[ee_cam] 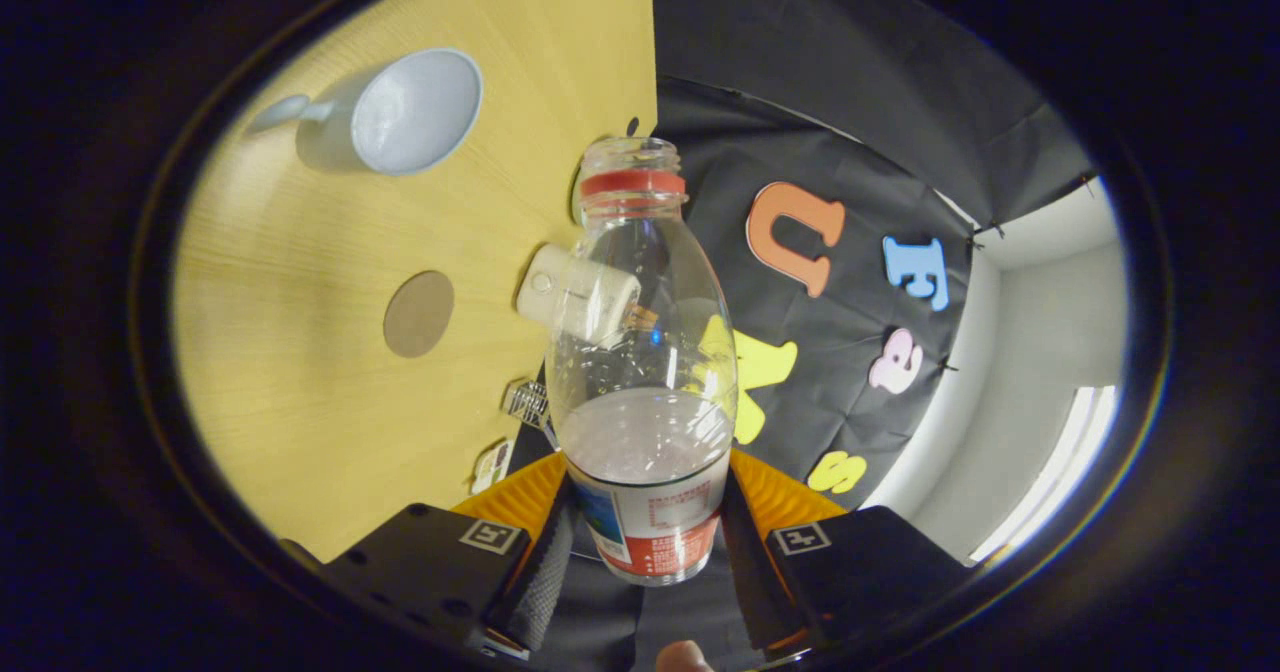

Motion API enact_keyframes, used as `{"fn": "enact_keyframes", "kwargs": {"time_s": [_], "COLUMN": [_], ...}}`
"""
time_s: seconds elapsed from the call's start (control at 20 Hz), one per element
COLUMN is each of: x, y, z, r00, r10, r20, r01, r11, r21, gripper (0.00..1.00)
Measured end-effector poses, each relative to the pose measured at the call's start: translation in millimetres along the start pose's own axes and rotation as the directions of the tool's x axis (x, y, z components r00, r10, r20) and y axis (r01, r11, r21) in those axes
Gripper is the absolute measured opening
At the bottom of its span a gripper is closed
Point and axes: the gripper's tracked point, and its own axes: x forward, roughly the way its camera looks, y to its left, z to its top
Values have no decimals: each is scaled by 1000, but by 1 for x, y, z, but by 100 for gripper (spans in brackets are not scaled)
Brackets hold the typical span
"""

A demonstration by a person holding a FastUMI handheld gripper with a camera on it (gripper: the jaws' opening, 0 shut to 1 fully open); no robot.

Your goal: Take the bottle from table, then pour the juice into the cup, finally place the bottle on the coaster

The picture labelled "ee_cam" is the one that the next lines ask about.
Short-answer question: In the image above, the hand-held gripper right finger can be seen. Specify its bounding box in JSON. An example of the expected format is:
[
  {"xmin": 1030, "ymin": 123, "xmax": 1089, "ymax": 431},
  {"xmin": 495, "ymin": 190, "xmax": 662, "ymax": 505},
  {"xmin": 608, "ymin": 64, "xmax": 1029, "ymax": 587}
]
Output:
[{"xmin": 722, "ymin": 449, "xmax": 971, "ymax": 653}]

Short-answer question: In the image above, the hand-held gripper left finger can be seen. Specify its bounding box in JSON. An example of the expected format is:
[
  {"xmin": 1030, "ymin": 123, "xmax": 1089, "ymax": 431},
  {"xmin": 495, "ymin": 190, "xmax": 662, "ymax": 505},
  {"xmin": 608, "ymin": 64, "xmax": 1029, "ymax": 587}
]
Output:
[{"xmin": 320, "ymin": 452, "xmax": 584, "ymax": 653}]

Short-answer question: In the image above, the clear plastic juice bottle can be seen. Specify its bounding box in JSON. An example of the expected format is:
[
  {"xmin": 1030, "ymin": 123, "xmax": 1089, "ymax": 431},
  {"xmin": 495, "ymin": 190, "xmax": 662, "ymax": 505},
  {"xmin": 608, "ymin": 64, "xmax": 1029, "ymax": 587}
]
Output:
[{"xmin": 545, "ymin": 136, "xmax": 739, "ymax": 587}]

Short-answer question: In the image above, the round brown coaster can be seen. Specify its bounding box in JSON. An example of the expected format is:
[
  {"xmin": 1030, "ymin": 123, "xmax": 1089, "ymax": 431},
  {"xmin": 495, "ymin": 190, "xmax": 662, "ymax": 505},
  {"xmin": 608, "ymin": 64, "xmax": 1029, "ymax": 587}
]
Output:
[{"xmin": 383, "ymin": 270, "xmax": 456, "ymax": 359}]

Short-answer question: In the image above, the white cup with handle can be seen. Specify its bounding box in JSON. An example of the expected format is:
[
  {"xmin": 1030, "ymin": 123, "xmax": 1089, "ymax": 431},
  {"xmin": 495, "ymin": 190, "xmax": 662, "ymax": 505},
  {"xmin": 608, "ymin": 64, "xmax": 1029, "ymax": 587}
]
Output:
[{"xmin": 245, "ymin": 48, "xmax": 485, "ymax": 176}]

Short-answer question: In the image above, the small white dish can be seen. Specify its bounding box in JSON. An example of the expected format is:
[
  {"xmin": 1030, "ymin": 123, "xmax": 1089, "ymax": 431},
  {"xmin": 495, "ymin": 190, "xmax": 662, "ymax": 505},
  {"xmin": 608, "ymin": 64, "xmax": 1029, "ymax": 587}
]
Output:
[{"xmin": 472, "ymin": 439, "xmax": 516, "ymax": 496}]

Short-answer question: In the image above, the white toaster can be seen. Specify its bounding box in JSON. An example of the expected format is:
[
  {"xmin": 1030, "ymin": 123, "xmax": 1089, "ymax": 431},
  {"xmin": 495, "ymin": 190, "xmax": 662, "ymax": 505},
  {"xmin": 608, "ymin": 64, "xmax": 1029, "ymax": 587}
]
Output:
[{"xmin": 516, "ymin": 244, "xmax": 643, "ymax": 346}]

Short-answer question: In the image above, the long ceiling light panel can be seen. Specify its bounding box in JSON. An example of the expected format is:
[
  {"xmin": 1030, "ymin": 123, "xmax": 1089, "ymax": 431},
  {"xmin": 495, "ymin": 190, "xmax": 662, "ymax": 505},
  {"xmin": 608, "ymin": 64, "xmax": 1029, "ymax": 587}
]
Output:
[{"xmin": 968, "ymin": 385, "xmax": 1119, "ymax": 565}]

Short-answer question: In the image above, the wooden table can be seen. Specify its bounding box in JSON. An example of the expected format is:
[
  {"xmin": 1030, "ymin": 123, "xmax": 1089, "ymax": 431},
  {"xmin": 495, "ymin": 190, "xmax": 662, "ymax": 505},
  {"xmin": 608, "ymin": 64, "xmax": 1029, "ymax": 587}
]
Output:
[{"xmin": 172, "ymin": 0, "xmax": 659, "ymax": 563}]

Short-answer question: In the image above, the black backdrop cloth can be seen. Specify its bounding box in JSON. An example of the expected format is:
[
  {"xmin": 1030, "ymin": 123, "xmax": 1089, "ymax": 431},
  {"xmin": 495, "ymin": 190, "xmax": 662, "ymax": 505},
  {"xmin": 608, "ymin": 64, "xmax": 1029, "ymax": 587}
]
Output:
[{"xmin": 505, "ymin": 0, "xmax": 1096, "ymax": 671}]

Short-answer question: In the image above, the metal wire basket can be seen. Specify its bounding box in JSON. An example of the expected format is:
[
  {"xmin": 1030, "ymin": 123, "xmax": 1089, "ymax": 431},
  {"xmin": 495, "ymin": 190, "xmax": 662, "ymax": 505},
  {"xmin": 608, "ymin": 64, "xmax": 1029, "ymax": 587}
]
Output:
[{"xmin": 500, "ymin": 380, "xmax": 551, "ymax": 428}]

